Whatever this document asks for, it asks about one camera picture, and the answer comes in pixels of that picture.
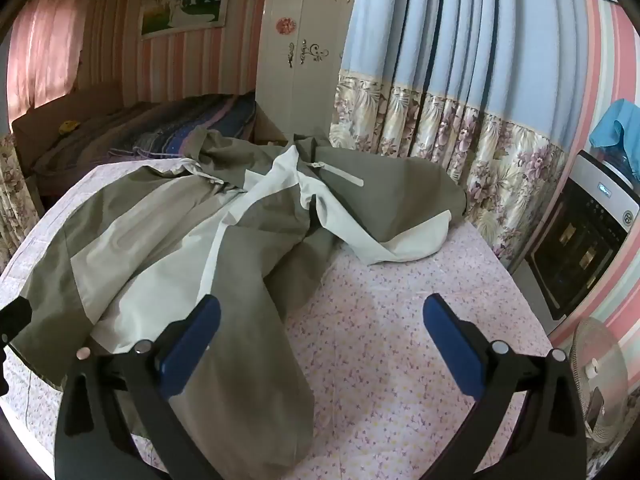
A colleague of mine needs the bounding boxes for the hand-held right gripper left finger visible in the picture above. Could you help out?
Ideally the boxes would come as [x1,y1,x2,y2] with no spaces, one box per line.
[54,294,223,480]

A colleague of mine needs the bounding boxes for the blue floral curtain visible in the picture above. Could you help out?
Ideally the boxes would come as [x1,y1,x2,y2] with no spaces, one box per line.
[327,0,596,266]
[0,132,43,271]

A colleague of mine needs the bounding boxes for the white wardrobe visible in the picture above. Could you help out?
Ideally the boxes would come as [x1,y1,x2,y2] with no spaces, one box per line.
[255,0,361,143]

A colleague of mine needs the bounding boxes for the pink floral sheet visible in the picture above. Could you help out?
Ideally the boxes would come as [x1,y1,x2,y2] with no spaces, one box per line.
[0,157,556,480]

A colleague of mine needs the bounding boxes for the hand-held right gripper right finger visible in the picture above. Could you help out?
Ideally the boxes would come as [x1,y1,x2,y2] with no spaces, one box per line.
[422,294,588,480]

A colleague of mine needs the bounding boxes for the blue cloth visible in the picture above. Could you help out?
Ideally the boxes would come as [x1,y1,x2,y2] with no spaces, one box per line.
[589,99,640,181]

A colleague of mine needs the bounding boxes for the olive and cream jacket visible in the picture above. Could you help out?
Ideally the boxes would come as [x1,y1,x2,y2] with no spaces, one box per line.
[10,127,471,476]

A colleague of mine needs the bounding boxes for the electric fan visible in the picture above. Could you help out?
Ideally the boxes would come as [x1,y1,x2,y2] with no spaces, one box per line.
[570,316,630,446]

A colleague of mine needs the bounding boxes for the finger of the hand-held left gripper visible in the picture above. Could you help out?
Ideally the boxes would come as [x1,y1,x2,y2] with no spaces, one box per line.
[0,297,33,343]

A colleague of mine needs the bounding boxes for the framed landscape wall picture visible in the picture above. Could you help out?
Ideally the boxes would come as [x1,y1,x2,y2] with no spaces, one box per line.
[139,0,233,41]

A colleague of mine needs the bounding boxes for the water dispenser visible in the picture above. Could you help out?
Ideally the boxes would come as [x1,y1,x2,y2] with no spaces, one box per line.
[525,150,640,321]

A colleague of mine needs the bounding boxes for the bed with brown headboard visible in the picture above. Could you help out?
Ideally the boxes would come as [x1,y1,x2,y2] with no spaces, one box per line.
[11,82,126,171]

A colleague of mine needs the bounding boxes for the pink curtain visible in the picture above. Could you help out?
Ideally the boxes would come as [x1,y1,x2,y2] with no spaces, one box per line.
[7,0,83,116]

